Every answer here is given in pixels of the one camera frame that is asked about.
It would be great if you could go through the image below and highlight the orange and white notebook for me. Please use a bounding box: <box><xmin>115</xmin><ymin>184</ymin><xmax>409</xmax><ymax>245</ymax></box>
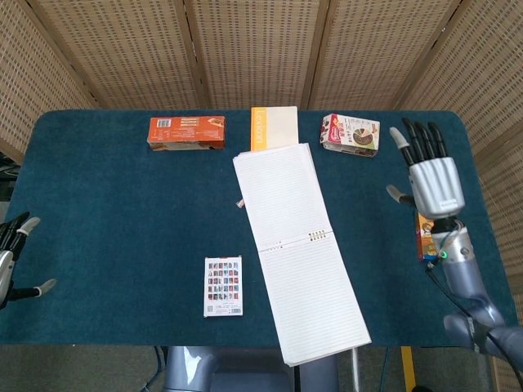
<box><xmin>250</xmin><ymin>105</ymin><xmax>299</xmax><ymax>152</ymax></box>

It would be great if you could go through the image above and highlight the red and white cake box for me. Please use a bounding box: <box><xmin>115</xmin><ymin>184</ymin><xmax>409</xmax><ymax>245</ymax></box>
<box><xmin>320</xmin><ymin>113</ymin><xmax>381</xmax><ymax>158</ymax></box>

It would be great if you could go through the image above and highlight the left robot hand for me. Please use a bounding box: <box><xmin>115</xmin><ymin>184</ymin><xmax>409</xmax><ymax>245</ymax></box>
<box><xmin>0</xmin><ymin>211</ymin><xmax>57</xmax><ymax>310</ymax></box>

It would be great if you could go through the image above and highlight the white postcard box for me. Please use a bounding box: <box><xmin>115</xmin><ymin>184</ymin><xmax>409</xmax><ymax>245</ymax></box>
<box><xmin>203</xmin><ymin>256</ymin><xmax>244</xmax><ymax>319</ymax></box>

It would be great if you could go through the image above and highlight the wicker screen panel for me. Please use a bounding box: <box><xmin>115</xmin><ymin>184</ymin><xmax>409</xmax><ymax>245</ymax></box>
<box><xmin>28</xmin><ymin>0</ymin><xmax>208</xmax><ymax>111</ymax></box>
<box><xmin>0</xmin><ymin>0</ymin><xmax>97</xmax><ymax>164</ymax></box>
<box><xmin>308</xmin><ymin>0</ymin><xmax>465</xmax><ymax>111</ymax></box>
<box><xmin>183</xmin><ymin>0</ymin><xmax>330</xmax><ymax>110</ymax></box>
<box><xmin>394</xmin><ymin>0</ymin><xmax>523</xmax><ymax>392</ymax></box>

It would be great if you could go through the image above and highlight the small orange carton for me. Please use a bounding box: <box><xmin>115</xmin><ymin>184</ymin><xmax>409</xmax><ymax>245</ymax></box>
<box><xmin>415</xmin><ymin>212</ymin><xmax>436</xmax><ymax>261</ymax></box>

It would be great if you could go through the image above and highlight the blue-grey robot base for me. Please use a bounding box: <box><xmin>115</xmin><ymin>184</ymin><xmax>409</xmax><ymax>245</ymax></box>
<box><xmin>163</xmin><ymin>345</ymin><xmax>340</xmax><ymax>392</ymax></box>

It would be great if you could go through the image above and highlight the dark teal blue tablecloth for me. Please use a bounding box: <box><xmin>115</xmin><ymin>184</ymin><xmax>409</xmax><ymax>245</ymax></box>
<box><xmin>0</xmin><ymin>109</ymin><xmax>518</xmax><ymax>348</ymax></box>

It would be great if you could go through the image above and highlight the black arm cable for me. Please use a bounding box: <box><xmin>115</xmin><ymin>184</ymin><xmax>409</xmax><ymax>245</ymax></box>
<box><xmin>426</xmin><ymin>263</ymin><xmax>491</xmax><ymax>354</ymax></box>

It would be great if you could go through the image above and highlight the book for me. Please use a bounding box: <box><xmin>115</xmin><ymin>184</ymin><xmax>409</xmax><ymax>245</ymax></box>
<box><xmin>231</xmin><ymin>141</ymin><xmax>373</xmax><ymax>368</ymax></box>

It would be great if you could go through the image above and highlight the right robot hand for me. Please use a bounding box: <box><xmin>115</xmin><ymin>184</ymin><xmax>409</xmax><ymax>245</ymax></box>
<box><xmin>386</xmin><ymin>117</ymin><xmax>467</xmax><ymax>218</ymax></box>

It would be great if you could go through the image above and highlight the orange snack box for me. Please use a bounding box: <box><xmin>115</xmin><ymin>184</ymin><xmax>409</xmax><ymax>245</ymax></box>
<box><xmin>145</xmin><ymin>115</ymin><xmax>227</xmax><ymax>152</ymax></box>

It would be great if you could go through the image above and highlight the white table leg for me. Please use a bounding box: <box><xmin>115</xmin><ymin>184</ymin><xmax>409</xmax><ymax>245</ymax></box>
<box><xmin>351</xmin><ymin>347</ymin><xmax>361</xmax><ymax>392</ymax></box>

